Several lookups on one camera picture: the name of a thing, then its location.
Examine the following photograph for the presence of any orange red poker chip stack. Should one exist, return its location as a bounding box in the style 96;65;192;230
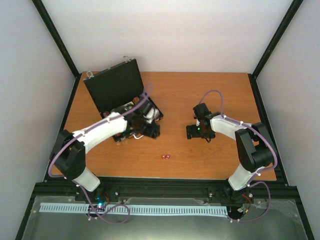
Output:
132;97;140;104

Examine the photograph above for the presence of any brown green poker chip stack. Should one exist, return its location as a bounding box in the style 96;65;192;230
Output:
102;111;110;118

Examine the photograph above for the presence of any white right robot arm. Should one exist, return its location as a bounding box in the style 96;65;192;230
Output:
186;112;278;201

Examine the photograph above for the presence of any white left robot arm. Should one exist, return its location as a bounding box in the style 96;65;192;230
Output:
48;108;161;202

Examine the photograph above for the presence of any black poker set case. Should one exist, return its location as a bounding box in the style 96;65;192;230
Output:
83;56;164;142

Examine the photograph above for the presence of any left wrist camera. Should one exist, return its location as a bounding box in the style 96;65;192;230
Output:
139;101;162;124

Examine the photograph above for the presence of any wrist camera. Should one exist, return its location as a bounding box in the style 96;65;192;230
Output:
192;102;212;122
139;101;162;124

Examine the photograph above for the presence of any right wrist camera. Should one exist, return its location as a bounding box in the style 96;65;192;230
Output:
192;102;212;122

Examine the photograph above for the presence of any white slotted cable duct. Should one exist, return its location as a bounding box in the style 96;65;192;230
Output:
39;203;228;217

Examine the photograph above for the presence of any black aluminium frame rail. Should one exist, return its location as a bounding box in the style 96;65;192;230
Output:
32;176;300;207

